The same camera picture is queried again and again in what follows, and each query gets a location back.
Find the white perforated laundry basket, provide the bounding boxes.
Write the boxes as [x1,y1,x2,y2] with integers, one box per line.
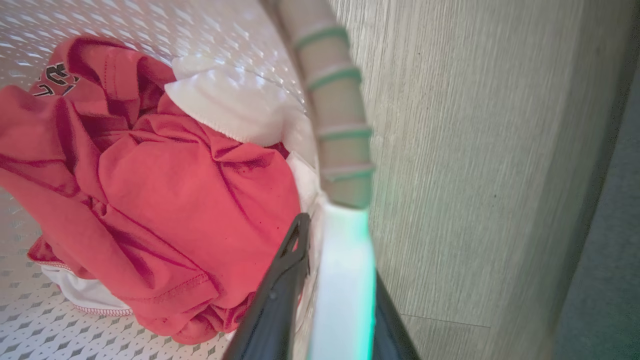
[0,0,377,360]

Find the white garment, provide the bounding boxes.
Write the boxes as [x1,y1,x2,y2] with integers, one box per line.
[164,55,321,211]

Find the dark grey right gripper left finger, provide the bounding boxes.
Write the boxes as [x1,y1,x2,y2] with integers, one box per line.
[222,213,312,360]

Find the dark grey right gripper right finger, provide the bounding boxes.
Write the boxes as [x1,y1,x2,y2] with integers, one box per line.
[372,272,420,360]

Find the red t-shirt with print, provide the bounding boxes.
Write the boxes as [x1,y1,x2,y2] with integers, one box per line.
[0,35,302,346]

